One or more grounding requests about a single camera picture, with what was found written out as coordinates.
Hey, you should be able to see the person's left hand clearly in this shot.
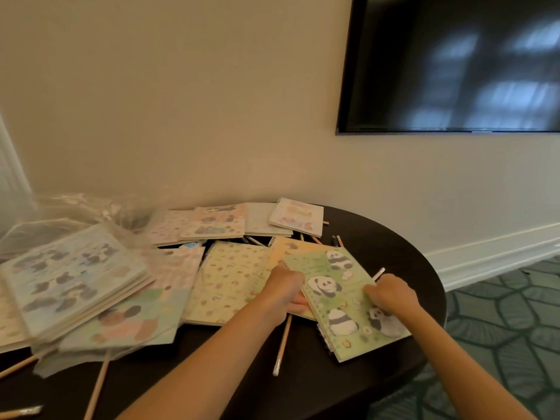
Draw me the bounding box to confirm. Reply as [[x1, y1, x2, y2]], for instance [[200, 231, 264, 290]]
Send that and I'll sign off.
[[255, 265, 309, 327]]

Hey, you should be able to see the person's right hand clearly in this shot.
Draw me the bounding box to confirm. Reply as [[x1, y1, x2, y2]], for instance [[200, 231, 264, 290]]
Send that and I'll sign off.
[[363, 273, 423, 327]]

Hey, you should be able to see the yellow brown dog notebook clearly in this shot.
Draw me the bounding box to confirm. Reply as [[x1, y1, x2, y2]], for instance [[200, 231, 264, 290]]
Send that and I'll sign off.
[[246, 236, 318, 322]]

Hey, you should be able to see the green panda notebook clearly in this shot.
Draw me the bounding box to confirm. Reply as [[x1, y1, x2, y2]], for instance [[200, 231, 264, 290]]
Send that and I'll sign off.
[[283, 247, 412, 363]]

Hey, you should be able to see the cream small print notebook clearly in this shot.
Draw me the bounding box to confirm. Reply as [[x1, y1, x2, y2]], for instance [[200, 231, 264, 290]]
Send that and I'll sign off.
[[181, 241, 273, 327]]

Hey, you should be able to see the pale green notebook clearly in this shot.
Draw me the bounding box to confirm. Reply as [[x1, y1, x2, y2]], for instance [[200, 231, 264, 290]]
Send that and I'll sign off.
[[244, 202, 294, 238]]

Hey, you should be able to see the white dotted notebook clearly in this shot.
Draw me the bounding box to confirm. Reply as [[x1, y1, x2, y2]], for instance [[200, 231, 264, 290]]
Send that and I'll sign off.
[[142, 209, 195, 248]]

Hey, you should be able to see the blue puppy notebook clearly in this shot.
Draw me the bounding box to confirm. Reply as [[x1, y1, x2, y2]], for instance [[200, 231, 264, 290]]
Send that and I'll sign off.
[[57, 287, 191, 351]]

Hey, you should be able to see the clear plastic bag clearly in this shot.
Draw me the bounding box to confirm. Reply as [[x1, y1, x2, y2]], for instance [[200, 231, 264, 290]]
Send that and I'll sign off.
[[0, 192, 172, 379]]

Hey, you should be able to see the blue panda notebook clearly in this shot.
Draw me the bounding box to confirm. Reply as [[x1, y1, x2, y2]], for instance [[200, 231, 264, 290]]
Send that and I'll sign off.
[[0, 222, 152, 342]]

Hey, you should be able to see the person's left forearm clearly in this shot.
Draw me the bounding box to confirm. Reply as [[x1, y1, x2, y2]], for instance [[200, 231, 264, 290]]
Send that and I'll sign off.
[[115, 301, 285, 420]]

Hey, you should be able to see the person's right forearm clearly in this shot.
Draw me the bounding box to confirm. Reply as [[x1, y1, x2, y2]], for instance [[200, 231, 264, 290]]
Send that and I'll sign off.
[[404, 306, 539, 420]]

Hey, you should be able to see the black wall television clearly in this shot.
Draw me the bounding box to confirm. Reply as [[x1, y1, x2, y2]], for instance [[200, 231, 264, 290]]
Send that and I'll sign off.
[[335, 0, 560, 136]]

